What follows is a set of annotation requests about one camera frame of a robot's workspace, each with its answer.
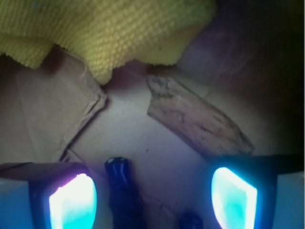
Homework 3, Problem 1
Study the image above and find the yellow microfiber cloth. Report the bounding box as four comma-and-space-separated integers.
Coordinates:
0, 0, 217, 85

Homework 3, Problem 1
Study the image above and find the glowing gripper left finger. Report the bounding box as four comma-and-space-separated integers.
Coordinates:
0, 162, 97, 229

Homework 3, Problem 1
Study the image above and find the brown bark wood piece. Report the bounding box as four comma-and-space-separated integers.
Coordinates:
147, 75, 254, 156

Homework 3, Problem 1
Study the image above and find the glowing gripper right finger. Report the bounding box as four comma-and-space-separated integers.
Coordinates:
211, 154, 305, 229

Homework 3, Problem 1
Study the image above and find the brown paper bag tray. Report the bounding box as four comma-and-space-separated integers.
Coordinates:
0, 0, 305, 229

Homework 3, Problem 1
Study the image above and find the dark blue twisted rope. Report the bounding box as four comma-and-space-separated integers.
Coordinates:
104, 156, 205, 229

